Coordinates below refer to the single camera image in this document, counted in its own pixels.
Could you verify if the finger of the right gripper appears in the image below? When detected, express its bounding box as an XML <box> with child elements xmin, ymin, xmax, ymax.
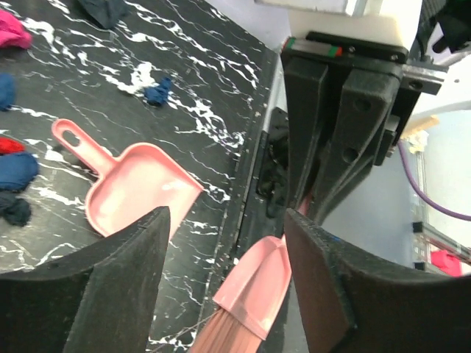
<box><xmin>308</xmin><ymin>69</ymin><xmax>400</xmax><ymax>224</ymax></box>
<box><xmin>285</xmin><ymin>57</ymin><xmax>328</xmax><ymax>208</ymax></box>

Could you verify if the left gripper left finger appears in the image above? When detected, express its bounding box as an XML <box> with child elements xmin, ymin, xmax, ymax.
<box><xmin>1</xmin><ymin>207</ymin><xmax>170</xmax><ymax>352</ymax></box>

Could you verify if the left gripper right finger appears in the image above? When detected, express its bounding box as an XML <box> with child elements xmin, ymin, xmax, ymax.
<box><xmin>285</xmin><ymin>210</ymin><xmax>470</xmax><ymax>352</ymax></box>

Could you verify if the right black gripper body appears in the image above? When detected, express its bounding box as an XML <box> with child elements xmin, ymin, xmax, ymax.
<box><xmin>280</xmin><ymin>32</ymin><xmax>444</xmax><ymax>165</ymax></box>

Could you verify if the pink hand brush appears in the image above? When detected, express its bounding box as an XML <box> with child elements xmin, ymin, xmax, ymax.
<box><xmin>189</xmin><ymin>236</ymin><xmax>291</xmax><ymax>352</ymax></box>

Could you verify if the pink dustpan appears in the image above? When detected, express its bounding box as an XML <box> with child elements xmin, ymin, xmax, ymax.
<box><xmin>52</xmin><ymin>119</ymin><xmax>203</xmax><ymax>237</ymax></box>

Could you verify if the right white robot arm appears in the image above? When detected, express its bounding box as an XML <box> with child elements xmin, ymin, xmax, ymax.
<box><xmin>270</xmin><ymin>1</ymin><xmax>470</xmax><ymax>122</ymax></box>

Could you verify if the black paper scrap centre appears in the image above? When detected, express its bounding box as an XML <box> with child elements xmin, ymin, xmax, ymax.
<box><xmin>1</xmin><ymin>191</ymin><xmax>32</xmax><ymax>227</ymax></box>

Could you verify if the black paper scrap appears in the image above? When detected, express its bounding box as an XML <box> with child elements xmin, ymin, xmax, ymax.
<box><xmin>77</xmin><ymin>0</ymin><xmax>128</xmax><ymax>29</ymax></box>
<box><xmin>1</xmin><ymin>191</ymin><xmax>32</xmax><ymax>227</ymax></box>

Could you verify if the blue scrap right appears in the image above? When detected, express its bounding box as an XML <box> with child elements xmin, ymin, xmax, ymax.
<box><xmin>144</xmin><ymin>77</ymin><xmax>171</xmax><ymax>107</ymax></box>

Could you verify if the blue paper scrap centre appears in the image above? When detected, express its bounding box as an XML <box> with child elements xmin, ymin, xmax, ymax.
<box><xmin>1</xmin><ymin>152</ymin><xmax>39</xmax><ymax>191</ymax></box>

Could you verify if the blue paper scrap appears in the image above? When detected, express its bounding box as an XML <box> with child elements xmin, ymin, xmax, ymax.
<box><xmin>1</xmin><ymin>152</ymin><xmax>39</xmax><ymax>191</ymax></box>
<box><xmin>0</xmin><ymin>73</ymin><xmax>16</xmax><ymax>111</ymax></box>

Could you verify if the red paper scrap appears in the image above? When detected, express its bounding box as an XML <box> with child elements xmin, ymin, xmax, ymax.
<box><xmin>0</xmin><ymin>138</ymin><xmax>26</xmax><ymax>155</ymax></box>

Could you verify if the black paper scrap right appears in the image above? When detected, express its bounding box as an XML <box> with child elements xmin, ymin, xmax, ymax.
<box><xmin>77</xmin><ymin>0</ymin><xmax>128</xmax><ymax>29</ymax></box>

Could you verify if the blue paper scrap upper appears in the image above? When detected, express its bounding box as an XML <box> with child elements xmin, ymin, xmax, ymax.
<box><xmin>0</xmin><ymin>73</ymin><xmax>16</xmax><ymax>111</ymax></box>

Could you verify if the magenta paper scrap right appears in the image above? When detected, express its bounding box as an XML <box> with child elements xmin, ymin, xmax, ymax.
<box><xmin>0</xmin><ymin>10</ymin><xmax>32</xmax><ymax>49</ymax></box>

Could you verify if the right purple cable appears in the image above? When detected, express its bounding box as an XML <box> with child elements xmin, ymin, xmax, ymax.
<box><xmin>397</xmin><ymin>141</ymin><xmax>471</xmax><ymax>221</ymax></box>

